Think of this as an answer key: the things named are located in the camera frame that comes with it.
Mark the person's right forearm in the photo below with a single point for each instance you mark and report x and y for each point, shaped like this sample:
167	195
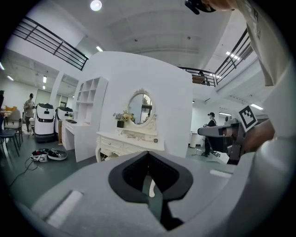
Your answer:
260	136

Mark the artificial flower bouquet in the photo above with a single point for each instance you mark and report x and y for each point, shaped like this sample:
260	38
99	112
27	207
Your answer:
126	116

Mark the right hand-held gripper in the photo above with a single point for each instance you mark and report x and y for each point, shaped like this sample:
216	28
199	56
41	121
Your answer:
237	139

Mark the black flower pot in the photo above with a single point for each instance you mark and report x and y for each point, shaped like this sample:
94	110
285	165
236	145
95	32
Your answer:
120	124

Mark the black keyboard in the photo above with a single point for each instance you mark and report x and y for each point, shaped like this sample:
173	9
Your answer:
71	121

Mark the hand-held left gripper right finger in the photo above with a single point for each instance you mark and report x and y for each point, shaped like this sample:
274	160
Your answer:
199	185

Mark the beige chair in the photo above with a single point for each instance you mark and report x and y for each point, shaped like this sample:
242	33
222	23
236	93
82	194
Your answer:
14	115

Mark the black round tray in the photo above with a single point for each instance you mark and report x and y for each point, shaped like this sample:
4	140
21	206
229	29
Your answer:
57	155

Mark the white and red device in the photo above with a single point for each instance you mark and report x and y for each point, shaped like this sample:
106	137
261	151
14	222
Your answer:
39	157

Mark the blue chair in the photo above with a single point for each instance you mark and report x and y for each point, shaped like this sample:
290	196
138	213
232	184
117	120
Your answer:
7	133

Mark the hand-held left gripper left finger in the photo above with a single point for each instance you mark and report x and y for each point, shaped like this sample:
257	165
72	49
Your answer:
92	196

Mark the person's beige shirt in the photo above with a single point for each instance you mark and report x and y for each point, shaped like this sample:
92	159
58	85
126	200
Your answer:
266	41

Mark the oval mirror with ornate frame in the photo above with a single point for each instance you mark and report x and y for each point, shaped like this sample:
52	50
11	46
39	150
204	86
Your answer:
140	108

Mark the white bookshelf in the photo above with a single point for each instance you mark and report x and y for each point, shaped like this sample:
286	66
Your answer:
92	97

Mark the round ceiling lamp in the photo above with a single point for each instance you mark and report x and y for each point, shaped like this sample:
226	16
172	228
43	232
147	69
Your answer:
96	5

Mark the white vanity table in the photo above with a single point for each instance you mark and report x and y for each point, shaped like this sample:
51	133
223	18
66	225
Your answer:
129	144

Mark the white service robot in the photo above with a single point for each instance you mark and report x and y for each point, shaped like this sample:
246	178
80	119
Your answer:
44	120
62	118

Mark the black mezzanine railing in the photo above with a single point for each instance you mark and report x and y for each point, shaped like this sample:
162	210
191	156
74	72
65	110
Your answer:
55	46
231	62

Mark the head-worn camera rig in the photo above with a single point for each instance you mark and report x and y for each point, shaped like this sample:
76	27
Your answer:
200	5

